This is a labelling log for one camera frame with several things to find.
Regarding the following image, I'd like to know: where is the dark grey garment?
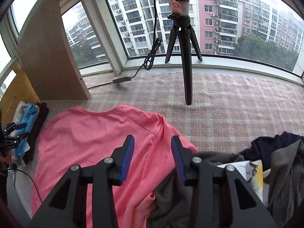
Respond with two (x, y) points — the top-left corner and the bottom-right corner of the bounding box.
(146, 151), (244, 227)

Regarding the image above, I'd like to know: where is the pink t-shirt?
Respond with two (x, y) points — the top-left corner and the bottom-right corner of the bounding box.
(31, 104), (199, 228)

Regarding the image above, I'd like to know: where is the blue folded garment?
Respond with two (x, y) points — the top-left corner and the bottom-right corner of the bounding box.
(15, 103), (40, 158)

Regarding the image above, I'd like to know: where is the large wooden board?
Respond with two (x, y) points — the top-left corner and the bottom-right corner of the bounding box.
(17, 0), (91, 100)

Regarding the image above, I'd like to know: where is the white yellow printed garment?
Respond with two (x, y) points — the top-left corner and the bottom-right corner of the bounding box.
(217, 160), (264, 201)

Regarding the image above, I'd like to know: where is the beige folded garment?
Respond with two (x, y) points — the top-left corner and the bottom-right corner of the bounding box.
(12, 101), (27, 124)

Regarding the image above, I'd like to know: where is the plaid pink table mat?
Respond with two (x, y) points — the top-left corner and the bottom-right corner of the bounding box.
(7, 71), (304, 214)

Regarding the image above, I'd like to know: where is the dark maroon folded garment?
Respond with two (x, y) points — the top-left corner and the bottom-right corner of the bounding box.
(23, 102), (49, 165)

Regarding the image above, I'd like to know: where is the dark navy garment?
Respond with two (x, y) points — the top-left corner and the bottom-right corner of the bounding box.
(239, 131), (303, 171)

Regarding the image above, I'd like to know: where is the black tripod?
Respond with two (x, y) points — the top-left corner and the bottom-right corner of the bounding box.
(165, 0), (203, 105)

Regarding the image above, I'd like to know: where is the small pine wood board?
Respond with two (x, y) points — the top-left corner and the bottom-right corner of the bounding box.
(1, 69), (40, 124)

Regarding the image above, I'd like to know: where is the black power cable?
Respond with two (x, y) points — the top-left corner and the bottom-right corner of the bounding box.
(7, 168), (43, 203)

